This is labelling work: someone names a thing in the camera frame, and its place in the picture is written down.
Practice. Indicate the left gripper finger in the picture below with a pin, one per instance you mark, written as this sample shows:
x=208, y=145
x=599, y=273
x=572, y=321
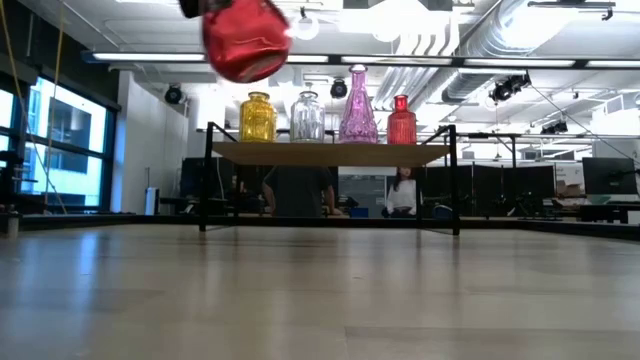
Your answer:
x=200, y=7

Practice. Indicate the red round glass vase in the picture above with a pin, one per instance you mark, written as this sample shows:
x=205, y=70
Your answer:
x=245, y=45

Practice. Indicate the large yellow ribbed glass jar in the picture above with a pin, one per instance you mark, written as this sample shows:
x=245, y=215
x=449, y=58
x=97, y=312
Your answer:
x=257, y=120

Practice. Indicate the clear ribbed glass jar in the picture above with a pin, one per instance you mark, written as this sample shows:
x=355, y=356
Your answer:
x=307, y=122

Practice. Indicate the purple conical glass vase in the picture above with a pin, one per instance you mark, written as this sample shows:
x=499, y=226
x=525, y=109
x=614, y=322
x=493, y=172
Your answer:
x=358, y=120

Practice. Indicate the small red glass bottle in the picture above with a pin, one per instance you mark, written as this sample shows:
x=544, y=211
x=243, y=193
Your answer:
x=401, y=125

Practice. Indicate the wooden shelf with black legs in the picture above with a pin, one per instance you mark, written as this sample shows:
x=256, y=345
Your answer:
x=330, y=154

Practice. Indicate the white cylindrical bin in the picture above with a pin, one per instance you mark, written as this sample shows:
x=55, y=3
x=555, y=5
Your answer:
x=151, y=201

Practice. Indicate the person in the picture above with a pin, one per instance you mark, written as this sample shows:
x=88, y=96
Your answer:
x=299, y=192
x=402, y=197

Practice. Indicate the small blue box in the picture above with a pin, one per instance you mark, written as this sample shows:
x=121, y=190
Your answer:
x=359, y=212

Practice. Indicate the blue round object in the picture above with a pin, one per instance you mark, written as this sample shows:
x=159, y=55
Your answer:
x=442, y=212

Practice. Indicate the black ceiling track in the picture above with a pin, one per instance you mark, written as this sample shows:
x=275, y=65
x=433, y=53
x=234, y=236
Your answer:
x=570, y=4

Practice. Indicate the black computer monitor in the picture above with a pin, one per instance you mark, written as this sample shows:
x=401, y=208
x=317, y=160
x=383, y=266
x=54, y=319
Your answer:
x=610, y=175

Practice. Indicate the black background desk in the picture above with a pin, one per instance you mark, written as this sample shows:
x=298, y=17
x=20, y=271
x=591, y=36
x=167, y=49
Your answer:
x=605, y=212

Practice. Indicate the long ceiling light rail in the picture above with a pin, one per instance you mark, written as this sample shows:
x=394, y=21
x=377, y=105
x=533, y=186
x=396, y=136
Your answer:
x=150, y=57

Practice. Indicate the window with dark frame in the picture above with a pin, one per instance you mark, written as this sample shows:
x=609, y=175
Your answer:
x=75, y=150

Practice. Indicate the silver ventilation duct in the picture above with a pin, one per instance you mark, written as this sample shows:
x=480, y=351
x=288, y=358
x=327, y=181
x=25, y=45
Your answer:
x=480, y=50

